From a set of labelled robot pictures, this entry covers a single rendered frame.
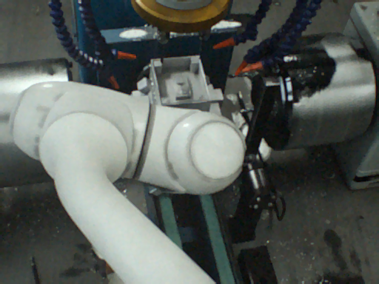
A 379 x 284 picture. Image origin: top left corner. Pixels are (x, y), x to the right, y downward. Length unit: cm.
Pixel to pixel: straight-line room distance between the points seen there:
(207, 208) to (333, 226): 34
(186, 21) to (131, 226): 53
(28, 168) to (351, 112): 66
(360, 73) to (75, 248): 72
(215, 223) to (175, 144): 58
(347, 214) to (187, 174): 84
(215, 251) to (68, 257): 34
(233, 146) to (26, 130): 24
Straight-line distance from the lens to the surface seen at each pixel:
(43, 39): 173
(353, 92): 125
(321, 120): 123
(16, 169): 115
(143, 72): 128
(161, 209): 125
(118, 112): 70
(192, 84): 119
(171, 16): 100
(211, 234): 123
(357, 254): 143
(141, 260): 52
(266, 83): 104
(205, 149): 67
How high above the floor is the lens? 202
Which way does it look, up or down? 55 degrees down
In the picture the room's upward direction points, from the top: 9 degrees clockwise
